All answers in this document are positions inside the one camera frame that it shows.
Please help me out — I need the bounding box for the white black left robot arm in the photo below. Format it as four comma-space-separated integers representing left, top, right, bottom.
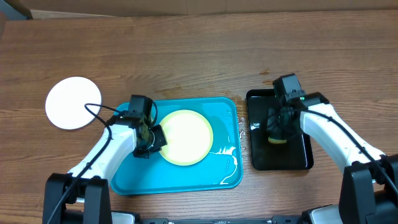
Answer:
42, 124, 167, 223

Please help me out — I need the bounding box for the teal plastic tray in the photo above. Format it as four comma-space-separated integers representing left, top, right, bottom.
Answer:
111, 97, 243, 195

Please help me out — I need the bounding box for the black water tray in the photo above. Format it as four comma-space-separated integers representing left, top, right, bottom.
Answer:
246, 89, 314, 170

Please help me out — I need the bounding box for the green yellow sponge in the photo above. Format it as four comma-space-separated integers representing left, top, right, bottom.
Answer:
268, 136, 287, 144

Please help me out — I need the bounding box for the yellow green plate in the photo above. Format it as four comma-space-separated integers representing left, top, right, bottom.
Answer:
160, 110, 214, 166

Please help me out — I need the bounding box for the white plate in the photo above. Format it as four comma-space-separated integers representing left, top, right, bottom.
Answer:
45, 77, 102, 130

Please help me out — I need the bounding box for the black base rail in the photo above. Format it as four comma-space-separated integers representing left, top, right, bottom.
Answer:
136, 215, 310, 224

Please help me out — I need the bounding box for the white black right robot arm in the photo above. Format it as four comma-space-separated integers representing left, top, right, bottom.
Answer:
268, 93, 397, 223

